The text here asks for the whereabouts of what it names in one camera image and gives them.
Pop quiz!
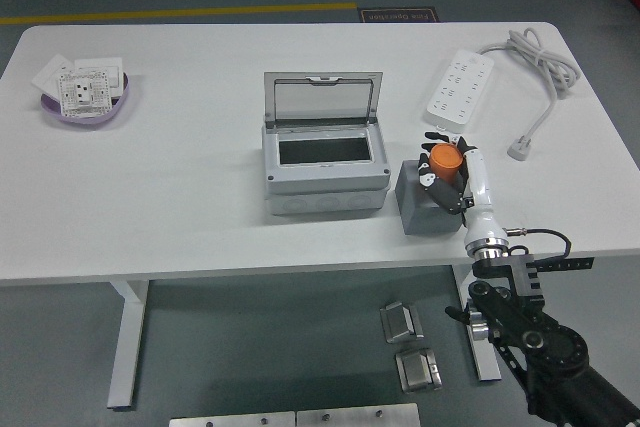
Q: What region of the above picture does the grey box with clear lid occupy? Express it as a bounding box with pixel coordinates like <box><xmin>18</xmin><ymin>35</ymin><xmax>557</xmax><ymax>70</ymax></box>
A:
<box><xmin>261</xmin><ymin>70</ymin><xmax>392</xmax><ymax>218</ymax></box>

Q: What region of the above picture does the yellow floor tape line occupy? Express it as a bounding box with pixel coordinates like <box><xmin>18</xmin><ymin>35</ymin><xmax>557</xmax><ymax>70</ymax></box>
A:
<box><xmin>0</xmin><ymin>1</ymin><xmax>359</xmax><ymax>27</ymax></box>

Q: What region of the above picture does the white power cord with plug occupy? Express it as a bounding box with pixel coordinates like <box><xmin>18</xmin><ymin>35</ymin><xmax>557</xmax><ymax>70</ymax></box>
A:
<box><xmin>477</xmin><ymin>27</ymin><xmax>583</xmax><ymax>162</ymax></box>

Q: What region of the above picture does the small metal clamp block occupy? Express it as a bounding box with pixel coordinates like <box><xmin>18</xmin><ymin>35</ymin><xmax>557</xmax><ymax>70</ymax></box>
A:
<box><xmin>394</xmin><ymin>346</ymin><xmax>444</xmax><ymax>393</ymax></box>
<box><xmin>379</xmin><ymin>300</ymin><xmax>425</xmax><ymax>345</ymax></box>

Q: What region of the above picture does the grey cube with round hole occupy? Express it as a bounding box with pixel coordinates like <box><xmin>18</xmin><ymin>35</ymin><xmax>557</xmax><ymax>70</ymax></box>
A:
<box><xmin>394</xmin><ymin>159</ymin><xmax>471</xmax><ymax>236</ymax></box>

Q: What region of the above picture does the purple bowl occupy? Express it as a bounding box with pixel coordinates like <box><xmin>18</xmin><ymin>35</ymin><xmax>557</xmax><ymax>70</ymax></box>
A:
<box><xmin>39</xmin><ymin>71</ymin><xmax>132</xmax><ymax>125</ymax></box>

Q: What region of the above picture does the orange cylinder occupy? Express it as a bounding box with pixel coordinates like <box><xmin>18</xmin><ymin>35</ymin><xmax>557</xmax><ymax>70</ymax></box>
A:
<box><xmin>428</xmin><ymin>143</ymin><xmax>465</xmax><ymax>183</ymax></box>

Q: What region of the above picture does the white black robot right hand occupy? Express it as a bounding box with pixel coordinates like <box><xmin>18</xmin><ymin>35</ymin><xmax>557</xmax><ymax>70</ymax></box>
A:
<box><xmin>417</xmin><ymin>130</ymin><xmax>511</xmax><ymax>254</ymax></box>

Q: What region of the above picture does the white printed socket panel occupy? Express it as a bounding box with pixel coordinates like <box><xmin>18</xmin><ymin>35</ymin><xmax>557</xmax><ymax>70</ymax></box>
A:
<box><xmin>54</xmin><ymin>69</ymin><xmax>112</xmax><ymax>120</ymax></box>

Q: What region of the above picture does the white switch plate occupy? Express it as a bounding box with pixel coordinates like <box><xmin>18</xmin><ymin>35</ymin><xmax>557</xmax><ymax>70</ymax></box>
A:
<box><xmin>74</xmin><ymin>56</ymin><xmax>126</xmax><ymax>91</ymax></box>
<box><xmin>31</xmin><ymin>54</ymin><xmax>76</xmax><ymax>98</ymax></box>

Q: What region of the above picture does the metal plate with screws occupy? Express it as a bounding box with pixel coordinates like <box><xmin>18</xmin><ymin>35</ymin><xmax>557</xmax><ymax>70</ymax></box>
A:
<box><xmin>296</xmin><ymin>402</ymin><xmax>421</xmax><ymax>427</ymax></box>
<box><xmin>168</xmin><ymin>411</ymin><xmax>296</xmax><ymax>427</ymax></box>

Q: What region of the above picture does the black floor sign with lettering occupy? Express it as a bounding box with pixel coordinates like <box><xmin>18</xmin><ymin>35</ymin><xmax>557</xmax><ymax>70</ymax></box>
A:
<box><xmin>357</xmin><ymin>6</ymin><xmax>441</xmax><ymax>25</ymax></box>

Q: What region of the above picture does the black perforated bar under table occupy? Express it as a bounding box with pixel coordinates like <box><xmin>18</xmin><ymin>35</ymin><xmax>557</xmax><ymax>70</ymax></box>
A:
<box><xmin>534</xmin><ymin>256</ymin><xmax>596</xmax><ymax>273</ymax></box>

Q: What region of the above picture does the white power strip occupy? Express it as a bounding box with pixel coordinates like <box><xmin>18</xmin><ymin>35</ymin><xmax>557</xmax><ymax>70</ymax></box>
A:
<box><xmin>423</xmin><ymin>48</ymin><xmax>496</xmax><ymax>134</ymax></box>

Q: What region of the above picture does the white table leg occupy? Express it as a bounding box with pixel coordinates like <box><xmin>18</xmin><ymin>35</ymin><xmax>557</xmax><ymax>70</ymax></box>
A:
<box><xmin>452</xmin><ymin>265</ymin><xmax>503</xmax><ymax>382</ymax></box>
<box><xmin>107</xmin><ymin>279</ymin><xmax>151</xmax><ymax>409</ymax></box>

